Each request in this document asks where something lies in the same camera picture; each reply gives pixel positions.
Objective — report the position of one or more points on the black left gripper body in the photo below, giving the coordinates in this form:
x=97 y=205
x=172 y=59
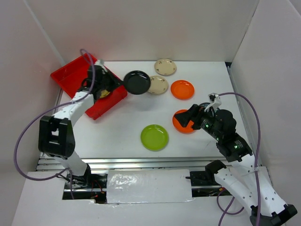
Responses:
x=105 y=82

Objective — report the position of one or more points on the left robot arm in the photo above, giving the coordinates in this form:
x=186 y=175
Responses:
x=56 y=137

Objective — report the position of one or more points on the yellow brown patterned plate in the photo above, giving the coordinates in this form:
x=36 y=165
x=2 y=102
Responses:
x=104 y=93

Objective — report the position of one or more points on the white foam cover panel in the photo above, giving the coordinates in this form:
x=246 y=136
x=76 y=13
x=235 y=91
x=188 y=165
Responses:
x=148 y=186

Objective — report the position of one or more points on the aluminium table edge rail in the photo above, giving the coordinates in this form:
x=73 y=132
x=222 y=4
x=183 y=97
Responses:
x=131 y=163

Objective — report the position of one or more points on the red plastic bin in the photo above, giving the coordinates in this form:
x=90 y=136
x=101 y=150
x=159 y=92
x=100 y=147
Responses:
x=70 y=77

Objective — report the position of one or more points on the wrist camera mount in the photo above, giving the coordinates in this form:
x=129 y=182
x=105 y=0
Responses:
x=99 y=62
x=215 y=98

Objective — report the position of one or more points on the blue floral patterned plate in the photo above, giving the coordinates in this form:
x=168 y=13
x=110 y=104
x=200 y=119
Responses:
x=207 y=107

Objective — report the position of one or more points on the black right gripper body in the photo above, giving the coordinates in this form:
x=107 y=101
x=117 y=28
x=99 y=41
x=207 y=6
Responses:
x=204 y=120

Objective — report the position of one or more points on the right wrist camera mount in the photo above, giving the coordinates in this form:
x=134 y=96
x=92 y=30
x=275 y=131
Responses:
x=215 y=98

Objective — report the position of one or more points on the orange plate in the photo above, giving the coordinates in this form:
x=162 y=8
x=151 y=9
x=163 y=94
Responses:
x=178 y=127
x=182 y=89

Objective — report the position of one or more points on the black plate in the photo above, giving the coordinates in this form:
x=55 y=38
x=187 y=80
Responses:
x=136 y=82

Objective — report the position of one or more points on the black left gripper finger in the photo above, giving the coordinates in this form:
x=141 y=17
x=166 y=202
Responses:
x=109 y=76
x=112 y=87

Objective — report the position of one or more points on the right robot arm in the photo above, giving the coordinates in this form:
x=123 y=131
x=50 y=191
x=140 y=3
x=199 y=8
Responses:
x=253 y=190

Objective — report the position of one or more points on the cream floral plate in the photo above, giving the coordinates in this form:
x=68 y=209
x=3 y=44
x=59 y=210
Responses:
x=158 y=85
x=165 y=67

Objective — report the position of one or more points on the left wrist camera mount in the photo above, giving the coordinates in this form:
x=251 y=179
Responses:
x=99 y=62

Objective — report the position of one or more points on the green plate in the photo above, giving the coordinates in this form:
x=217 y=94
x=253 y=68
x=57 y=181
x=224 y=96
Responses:
x=154 y=137

